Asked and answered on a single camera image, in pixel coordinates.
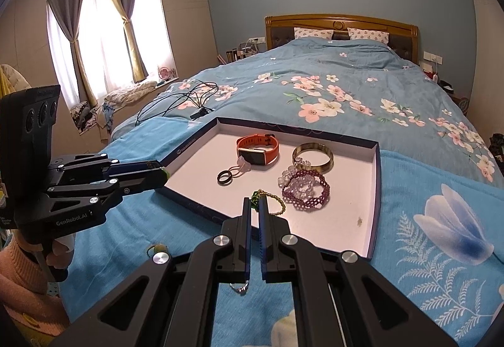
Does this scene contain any person's left hand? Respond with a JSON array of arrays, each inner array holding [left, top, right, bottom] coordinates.
[[45, 235, 76, 281]]

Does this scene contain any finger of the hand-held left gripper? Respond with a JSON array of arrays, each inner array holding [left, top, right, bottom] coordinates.
[[48, 169, 171, 214], [49, 154, 164, 185]]

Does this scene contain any pile of dark clothes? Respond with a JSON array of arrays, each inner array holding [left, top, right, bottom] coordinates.
[[488, 132, 504, 179]]

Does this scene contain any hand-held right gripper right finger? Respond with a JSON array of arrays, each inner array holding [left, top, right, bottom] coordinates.
[[258, 197, 459, 347]]

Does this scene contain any dark bedside table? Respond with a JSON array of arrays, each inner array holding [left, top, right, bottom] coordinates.
[[433, 71, 472, 116]]

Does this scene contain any person's left forearm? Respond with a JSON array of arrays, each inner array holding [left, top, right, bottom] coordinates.
[[0, 237, 72, 347]]

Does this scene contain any green bead bracelet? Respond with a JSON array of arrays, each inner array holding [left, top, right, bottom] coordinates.
[[252, 190, 286, 216]]

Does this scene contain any silver key ring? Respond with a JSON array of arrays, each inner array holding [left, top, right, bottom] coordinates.
[[228, 280, 250, 296]]

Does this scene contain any heart print pillow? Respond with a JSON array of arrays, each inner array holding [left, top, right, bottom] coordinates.
[[293, 27, 335, 41], [347, 27, 391, 44]]

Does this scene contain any dark blue cardboard box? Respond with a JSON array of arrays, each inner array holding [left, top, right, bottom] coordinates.
[[155, 117, 382, 261]]

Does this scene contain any red smart watch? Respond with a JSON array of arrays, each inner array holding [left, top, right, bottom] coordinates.
[[236, 133, 281, 167]]

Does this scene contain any light blue fleece blanket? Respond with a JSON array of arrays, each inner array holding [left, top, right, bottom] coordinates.
[[59, 119, 504, 347]]

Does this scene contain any pile of mixed clothes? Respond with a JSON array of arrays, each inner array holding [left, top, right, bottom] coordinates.
[[70, 101, 116, 134]]

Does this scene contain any yellow and grey curtain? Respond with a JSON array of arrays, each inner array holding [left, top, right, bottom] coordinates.
[[98, 0, 149, 83]]

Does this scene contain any beige wardrobe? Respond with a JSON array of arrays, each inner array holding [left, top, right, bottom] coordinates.
[[468, 0, 504, 104], [142, 0, 222, 81]]

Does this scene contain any wooden bed headboard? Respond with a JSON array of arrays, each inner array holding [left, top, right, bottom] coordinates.
[[265, 14, 420, 66]]

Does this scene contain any blue floral duvet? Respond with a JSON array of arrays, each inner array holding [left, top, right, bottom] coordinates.
[[110, 38, 504, 183]]

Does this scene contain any folded beige blanket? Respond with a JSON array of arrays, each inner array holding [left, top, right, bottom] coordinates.
[[104, 80, 159, 104]]

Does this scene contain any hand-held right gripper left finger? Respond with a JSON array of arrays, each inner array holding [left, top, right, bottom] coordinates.
[[47, 196, 253, 347]]

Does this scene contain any beige window seat cabinet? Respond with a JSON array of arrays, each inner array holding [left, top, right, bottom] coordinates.
[[59, 77, 180, 159]]

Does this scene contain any bedside clutter of bottles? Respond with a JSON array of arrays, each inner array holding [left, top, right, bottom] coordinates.
[[216, 41, 265, 65]]

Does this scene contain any black cable bundle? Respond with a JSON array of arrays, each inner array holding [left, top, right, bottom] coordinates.
[[136, 81, 220, 127]]

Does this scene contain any purple bead bracelet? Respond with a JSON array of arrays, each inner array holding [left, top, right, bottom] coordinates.
[[283, 169, 329, 211]]

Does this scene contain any green bead ring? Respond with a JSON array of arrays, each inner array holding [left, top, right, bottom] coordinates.
[[146, 242, 170, 258]]

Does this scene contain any white quilted cloth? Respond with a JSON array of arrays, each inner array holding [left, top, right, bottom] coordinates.
[[0, 64, 32, 96]]

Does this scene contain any white sheer curtain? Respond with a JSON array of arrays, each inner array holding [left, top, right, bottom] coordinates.
[[47, 0, 175, 104]]

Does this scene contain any clear crystal bead bracelet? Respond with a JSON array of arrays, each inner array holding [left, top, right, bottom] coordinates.
[[278, 159, 318, 198]]

